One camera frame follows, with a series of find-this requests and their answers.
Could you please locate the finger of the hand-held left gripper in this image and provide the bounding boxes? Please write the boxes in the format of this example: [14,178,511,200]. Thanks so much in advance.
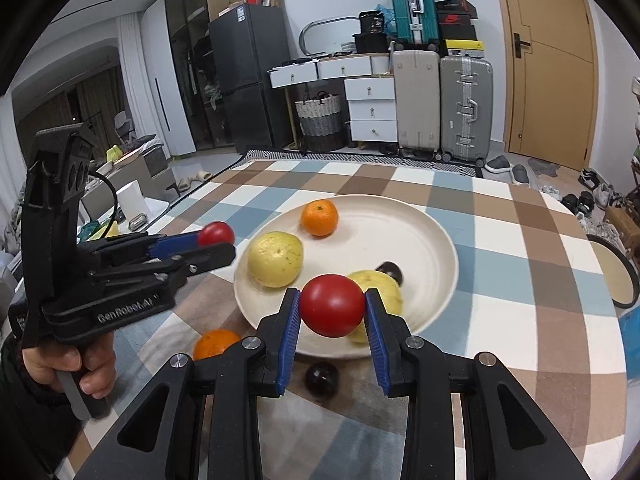
[77,232,203,266]
[87,242,237,306]

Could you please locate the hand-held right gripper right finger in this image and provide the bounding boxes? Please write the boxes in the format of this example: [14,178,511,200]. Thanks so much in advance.
[364,288,593,480]

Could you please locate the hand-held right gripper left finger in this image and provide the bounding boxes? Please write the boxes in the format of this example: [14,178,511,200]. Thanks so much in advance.
[75,287,302,480]

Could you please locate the small red tomato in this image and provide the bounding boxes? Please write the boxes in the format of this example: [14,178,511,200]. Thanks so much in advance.
[197,221,236,247]

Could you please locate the yellow-green guava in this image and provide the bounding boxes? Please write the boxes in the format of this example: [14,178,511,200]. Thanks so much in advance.
[345,270,404,345]

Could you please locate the large red tomato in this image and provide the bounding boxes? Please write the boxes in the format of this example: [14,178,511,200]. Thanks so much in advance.
[299,274,366,338]

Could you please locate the yellow guava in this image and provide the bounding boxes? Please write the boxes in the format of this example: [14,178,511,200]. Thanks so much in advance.
[248,231,304,289]

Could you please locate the dark plum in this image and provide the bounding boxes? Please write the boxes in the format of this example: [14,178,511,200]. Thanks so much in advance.
[305,361,341,402]
[374,261,404,285]

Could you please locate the cream round plate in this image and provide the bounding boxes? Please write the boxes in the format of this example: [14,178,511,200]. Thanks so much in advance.
[233,194,459,359]

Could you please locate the orange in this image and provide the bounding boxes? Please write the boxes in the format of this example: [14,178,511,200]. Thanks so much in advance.
[192,328,242,361]
[300,199,339,237]

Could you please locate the person's left hand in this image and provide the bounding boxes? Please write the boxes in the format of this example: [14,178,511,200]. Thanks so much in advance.
[22,332,117,396]

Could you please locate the white cylinder appliance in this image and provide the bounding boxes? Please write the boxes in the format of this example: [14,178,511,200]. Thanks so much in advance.
[116,181,149,223]

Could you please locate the pair of beige slippers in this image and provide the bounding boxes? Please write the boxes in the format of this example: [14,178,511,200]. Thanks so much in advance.
[167,170,213,193]

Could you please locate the grey office chair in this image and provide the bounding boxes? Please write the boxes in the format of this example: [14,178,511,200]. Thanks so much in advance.
[114,111,138,143]

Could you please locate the brown curtains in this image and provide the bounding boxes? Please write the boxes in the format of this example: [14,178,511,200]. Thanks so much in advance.
[12,67,126,161]

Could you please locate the checkered tablecloth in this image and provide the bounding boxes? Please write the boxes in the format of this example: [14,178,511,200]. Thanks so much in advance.
[65,160,628,480]

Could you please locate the white curved cabinet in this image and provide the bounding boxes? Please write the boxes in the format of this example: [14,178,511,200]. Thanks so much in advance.
[140,0,197,157]

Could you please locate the white curtain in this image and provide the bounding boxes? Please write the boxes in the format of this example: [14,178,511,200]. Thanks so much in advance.
[117,12,151,136]

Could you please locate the woven laundry basket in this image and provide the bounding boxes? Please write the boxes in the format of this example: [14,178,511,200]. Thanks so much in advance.
[294,91,346,152]

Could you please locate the glass-door wardrobe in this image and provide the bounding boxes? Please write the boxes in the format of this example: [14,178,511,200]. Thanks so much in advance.
[165,0,243,153]

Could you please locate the dark grey refrigerator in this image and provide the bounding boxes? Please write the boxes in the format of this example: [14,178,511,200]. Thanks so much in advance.
[208,2,292,153]

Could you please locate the white drawer desk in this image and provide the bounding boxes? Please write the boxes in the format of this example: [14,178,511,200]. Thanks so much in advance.
[267,52,398,148]

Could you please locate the grey floor rug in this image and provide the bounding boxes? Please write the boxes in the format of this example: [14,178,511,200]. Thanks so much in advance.
[527,157,561,178]

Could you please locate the beige suitcase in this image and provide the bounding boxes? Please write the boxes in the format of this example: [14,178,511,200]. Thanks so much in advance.
[391,49,442,156]

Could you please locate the pair of black sneakers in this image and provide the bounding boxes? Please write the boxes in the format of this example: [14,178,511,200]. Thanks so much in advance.
[560,192,596,216]

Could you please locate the silver suitcase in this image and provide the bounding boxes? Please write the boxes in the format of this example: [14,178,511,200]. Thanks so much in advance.
[439,55,494,168]

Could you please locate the round black-rimmed tray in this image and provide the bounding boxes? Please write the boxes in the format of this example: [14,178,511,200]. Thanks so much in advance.
[585,234,640,310]

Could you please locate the black storage bin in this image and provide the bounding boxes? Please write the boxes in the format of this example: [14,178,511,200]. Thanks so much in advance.
[352,32,391,54]

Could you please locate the brown cardboard box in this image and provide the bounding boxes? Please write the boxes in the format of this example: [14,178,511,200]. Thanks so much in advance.
[602,205,633,241]

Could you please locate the black printed box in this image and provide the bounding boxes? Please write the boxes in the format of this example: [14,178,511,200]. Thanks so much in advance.
[359,10,388,35]

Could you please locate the blue plastic bag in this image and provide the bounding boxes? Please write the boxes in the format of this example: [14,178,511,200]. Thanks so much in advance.
[375,4,396,36]

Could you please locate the yellow and black shoe box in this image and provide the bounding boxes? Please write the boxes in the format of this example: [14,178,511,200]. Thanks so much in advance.
[444,40,485,58]

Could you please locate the plain black shoe box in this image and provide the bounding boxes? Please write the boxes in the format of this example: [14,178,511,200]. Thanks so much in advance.
[440,25,478,43]

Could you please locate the wooden door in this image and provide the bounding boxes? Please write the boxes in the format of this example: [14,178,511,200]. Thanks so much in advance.
[490,0,598,171]

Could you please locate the teal suitcase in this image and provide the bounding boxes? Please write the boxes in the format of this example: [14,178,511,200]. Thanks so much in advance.
[387,0,441,46]

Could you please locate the shoe rack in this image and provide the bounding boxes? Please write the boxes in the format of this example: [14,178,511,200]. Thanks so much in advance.
[627,77,640,191]

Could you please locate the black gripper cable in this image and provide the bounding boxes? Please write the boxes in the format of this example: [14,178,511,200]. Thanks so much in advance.
[87,170,119,241]

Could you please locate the silver arched mirror frame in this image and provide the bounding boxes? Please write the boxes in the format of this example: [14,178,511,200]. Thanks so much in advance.
[299,16,361,56]

